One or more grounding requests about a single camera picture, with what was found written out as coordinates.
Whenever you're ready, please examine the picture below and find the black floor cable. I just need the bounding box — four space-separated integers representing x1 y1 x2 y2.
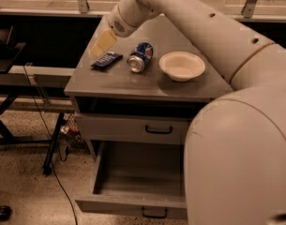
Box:
22 65 79 225

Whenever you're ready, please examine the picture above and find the white paper bowl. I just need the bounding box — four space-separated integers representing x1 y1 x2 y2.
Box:
158 52 205 82

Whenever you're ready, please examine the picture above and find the black caster wheel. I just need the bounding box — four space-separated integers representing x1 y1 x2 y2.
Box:
0 205 11 220

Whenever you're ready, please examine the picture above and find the black table frame left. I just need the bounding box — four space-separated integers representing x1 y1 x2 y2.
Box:
0 25 75 177

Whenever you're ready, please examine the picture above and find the dark blue rxbar wrapper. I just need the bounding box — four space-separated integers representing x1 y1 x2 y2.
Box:
91 52 123 71

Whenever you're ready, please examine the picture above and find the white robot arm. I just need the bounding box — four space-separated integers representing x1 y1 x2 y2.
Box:
92 0 286 225

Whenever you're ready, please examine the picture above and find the metal window post right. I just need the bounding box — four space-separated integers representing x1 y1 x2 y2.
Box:
241 0 258 18

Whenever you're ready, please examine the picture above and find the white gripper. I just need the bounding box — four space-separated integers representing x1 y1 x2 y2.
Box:
90 5 137 59

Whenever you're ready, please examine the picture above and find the black drawer handle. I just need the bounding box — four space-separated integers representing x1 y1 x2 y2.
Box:
144 125 173 135
142 207 168 219

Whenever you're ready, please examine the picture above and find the black top drawer handle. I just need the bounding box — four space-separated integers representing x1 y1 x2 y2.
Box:
144 125 173 135

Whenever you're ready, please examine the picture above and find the crushed blue pepsi can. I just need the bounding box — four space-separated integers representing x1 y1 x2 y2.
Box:
127 42 153 73

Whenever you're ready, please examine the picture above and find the open grey middle drawer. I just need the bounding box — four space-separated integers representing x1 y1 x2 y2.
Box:
76 142 187 219

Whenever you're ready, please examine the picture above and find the grey drawer cabinet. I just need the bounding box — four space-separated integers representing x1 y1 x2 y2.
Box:
65 16 232 155

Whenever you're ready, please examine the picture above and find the black middle drawer handle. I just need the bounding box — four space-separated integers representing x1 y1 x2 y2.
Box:
142 207 168 219

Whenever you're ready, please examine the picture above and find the grey top drawer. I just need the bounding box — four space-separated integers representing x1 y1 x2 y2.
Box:
75 112 190 144

